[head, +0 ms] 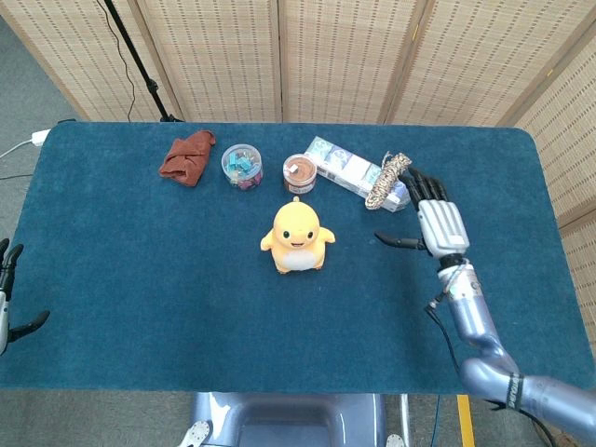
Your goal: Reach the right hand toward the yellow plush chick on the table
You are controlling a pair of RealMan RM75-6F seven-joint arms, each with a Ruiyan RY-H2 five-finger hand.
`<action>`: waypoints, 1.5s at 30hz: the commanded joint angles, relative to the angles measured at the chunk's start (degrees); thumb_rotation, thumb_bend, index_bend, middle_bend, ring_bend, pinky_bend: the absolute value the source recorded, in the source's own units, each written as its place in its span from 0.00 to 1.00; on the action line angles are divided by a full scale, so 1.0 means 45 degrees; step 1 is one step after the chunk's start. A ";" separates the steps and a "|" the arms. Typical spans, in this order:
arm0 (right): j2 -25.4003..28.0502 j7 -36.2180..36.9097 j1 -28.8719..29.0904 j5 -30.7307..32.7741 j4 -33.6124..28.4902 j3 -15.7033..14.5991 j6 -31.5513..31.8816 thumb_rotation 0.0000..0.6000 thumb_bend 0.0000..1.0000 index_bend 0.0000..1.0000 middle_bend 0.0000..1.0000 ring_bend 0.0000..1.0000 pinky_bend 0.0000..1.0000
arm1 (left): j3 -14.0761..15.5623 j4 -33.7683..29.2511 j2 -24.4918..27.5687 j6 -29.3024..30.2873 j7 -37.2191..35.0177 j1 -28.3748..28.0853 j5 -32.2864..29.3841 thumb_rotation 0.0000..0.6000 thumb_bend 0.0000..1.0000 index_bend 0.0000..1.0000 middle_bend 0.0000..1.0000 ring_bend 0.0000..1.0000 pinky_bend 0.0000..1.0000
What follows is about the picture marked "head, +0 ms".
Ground white power cable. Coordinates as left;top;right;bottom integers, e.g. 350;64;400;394
0;138;34;160

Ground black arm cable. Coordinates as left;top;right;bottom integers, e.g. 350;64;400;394
422;263;569;447

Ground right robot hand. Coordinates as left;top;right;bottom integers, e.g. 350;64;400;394
373;167;470;260

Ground braided patterned rope bundle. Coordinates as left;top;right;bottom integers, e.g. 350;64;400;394
364;151;413;209

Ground black tripod stand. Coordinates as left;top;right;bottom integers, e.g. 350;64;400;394
102;0;185;124

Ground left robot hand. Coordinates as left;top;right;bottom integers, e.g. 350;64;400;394
0;237;51;357

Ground blue table mat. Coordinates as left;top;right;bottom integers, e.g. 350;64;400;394
0;120;583;395

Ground long blue white carton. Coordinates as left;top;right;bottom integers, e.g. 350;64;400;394
305;135;413;214

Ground brown folded cloth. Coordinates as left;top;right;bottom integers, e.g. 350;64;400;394
158;130;217;188

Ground clear jar of binder clips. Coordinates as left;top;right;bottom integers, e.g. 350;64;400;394
220;143;264;192

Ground yellow duck plush toy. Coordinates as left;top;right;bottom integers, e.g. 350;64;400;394
259;196;337;275

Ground round container brown contents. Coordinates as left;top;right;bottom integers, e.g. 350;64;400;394
282;154;318;195

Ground black tripod cable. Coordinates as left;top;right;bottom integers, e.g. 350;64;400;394
101;0;138;123

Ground robot torso base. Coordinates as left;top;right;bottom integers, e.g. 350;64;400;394
180;391;411;447

